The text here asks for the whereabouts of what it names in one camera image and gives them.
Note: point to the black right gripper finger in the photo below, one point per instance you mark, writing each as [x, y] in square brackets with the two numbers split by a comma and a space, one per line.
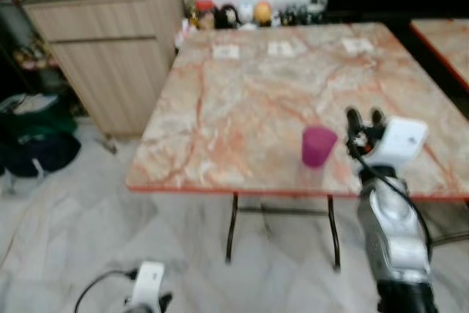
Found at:
[377, 119]
[355, 121]

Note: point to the purple plastic cup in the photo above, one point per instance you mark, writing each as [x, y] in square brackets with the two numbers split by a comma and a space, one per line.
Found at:
[318, 146]

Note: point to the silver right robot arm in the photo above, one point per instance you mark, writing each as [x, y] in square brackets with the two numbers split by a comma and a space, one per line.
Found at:
[392, 232]

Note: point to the white paper card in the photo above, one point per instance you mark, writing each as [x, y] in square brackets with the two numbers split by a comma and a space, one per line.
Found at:
[357, 45]
[226, 51]

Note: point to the marble table with red edge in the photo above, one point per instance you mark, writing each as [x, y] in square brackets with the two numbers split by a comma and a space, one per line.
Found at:
[447, 42]

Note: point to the marble top dining table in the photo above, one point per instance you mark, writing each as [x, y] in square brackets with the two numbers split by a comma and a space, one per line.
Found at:
[249, 108]

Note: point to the black bottle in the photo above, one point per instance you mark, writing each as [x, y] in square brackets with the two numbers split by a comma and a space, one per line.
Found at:
[316, 6]

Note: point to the orange yellow figurine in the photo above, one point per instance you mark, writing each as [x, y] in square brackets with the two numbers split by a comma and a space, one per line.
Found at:
[263, 13]

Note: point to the white figurine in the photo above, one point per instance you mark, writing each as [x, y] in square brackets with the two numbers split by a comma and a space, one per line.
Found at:
[246, 12]

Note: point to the black figurine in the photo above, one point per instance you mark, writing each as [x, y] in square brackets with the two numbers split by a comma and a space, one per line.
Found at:
[228, 17]

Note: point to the red capped figurine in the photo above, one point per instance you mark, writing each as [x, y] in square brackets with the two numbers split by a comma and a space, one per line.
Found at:
[205, 14]

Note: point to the dark green bag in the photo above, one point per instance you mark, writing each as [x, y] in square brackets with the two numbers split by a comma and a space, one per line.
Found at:
[37, 116]

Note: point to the light wooden cabinet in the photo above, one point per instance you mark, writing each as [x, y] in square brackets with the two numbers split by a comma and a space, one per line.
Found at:
[110, 56]

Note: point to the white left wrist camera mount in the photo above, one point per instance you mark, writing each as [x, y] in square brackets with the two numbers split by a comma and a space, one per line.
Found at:
[149, 282]

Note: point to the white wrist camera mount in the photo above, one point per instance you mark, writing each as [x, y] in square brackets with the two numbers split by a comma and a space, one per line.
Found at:
[401, 139]
[149, 282]

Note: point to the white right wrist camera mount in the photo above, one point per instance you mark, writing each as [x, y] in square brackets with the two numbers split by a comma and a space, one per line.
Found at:
[401, 139]

